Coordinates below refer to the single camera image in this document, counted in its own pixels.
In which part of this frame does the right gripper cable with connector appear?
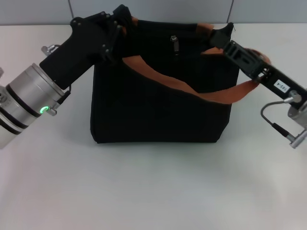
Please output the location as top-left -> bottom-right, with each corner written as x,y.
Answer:
260,92 -> 307,150

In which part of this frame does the silver metal zipper pull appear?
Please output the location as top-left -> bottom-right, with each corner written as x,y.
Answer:
170,35 -> 180,57

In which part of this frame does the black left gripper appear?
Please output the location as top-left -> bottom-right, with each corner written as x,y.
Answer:
39,4 -> 134,91

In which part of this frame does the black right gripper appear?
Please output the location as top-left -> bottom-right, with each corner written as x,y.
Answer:
222,40 -> 307,104

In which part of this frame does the black bag with orange straps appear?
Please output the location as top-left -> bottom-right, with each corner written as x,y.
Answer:
90,16 -> 271,144

